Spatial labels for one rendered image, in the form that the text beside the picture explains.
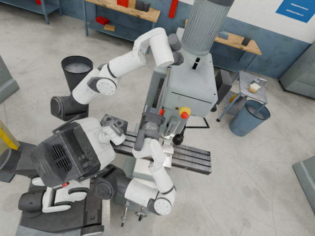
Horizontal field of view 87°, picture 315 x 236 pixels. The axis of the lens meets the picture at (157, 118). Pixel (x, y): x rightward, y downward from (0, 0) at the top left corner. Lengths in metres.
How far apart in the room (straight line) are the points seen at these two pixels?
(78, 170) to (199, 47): 0.92
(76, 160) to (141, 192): 0.33
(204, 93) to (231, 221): 2.28
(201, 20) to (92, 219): 1.69
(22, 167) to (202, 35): 1.17
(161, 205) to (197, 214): 1.85
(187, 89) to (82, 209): 1.46
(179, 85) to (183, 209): 2.02
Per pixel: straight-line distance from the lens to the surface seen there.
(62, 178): 0.83
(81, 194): 1.40
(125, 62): 0.65
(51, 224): 1.87
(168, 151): 1.54
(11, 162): 1.08
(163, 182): 0.79
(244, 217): 3.01
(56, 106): 0.88
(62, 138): 0.76
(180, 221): 2.54
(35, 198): 1.76
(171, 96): 0.84
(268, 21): 5.70
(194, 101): 0.85
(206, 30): 1.08
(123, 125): 1.50
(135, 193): 0.86
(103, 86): 0.70
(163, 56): 0.60
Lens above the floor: 2.36
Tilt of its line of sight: 48 degrees down
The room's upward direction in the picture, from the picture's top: 20 degrees clockwise
